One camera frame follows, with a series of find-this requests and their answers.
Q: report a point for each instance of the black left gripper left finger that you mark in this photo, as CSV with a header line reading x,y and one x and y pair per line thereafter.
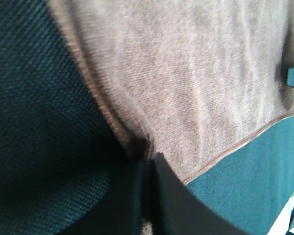
x,y
121,210

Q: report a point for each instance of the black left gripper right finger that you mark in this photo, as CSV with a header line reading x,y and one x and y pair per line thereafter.
x,y
174,210

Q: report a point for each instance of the orange-brown microfibre towel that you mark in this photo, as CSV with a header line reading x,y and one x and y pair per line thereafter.
x,y
195,80

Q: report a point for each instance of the dark fabric table mat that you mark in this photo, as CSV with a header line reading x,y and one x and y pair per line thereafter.
x,y
58,157

